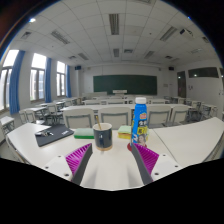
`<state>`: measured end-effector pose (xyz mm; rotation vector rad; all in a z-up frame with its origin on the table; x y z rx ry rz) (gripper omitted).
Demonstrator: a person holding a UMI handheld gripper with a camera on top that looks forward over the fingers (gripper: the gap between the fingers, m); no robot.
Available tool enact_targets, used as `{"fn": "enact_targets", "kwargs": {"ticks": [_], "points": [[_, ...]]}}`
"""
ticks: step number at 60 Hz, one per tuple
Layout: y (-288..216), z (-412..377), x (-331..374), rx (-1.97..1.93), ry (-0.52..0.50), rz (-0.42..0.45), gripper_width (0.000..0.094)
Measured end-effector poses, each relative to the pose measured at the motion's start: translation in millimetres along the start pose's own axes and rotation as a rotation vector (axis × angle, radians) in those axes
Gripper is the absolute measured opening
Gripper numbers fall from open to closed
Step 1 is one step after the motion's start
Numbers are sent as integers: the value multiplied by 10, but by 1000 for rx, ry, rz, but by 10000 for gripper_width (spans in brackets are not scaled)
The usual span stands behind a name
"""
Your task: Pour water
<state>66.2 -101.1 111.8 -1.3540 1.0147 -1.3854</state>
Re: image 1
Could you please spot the group of white classroom desks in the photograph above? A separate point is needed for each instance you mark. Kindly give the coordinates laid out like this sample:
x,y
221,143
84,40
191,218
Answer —
x,y
96,107

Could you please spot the black wall speaker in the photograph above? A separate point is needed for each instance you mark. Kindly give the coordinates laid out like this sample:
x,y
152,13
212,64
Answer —
x,y
78,67
171,68

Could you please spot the ceiling projector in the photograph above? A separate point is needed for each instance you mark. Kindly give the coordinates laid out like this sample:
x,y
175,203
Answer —
x,y
186,32

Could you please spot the white lectern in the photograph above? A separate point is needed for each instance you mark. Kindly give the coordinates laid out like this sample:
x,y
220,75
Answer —
x,y
119,91

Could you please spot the dark brown door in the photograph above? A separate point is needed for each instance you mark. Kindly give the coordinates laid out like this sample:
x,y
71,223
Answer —
x,y
181,85

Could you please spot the group of ceiling lights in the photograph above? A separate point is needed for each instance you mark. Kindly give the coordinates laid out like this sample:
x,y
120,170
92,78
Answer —
x,y
114,23

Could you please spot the dark high wall window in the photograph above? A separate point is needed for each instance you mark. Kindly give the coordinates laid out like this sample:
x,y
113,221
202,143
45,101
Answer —
x,y
203,72

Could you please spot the bunch of keys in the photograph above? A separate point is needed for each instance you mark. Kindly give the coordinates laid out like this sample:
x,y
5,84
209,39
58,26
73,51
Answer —
x,y
45,133

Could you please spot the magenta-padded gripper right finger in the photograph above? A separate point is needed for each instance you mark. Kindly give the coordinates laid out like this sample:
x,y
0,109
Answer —
x,y
146,158

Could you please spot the wooden stick in mug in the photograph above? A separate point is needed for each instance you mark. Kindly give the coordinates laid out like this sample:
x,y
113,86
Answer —
x,y
98,122

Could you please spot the green sponge block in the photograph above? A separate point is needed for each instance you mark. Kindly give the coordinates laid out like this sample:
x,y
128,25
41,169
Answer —
x,y
83,133

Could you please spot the green chalkboard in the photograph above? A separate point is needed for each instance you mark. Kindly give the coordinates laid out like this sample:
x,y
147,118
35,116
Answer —
x,y
125,84

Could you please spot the large window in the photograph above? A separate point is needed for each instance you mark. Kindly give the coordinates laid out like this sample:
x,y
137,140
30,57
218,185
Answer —
x,y
37,78
60,80
5,83

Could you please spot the dark blue mug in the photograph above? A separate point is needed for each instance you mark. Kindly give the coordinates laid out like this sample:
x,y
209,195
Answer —
x,y
102,138

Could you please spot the blue curtain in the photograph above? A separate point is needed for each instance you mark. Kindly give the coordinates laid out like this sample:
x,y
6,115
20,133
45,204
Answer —
x,y
48,80
16,83
68,81

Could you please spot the black laptop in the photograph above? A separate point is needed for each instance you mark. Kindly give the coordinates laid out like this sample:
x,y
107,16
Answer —
x,y
56,135

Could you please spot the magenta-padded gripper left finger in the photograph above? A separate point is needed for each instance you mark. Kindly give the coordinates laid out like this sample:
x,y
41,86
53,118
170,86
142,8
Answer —
x,y
78,159

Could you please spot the group of white classroom chairs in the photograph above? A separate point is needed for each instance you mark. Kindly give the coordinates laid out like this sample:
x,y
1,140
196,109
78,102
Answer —
x,y
115,117

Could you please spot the blue drink bottle white cap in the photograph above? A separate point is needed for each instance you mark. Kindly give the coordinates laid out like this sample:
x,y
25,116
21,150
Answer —
x,y
140,123

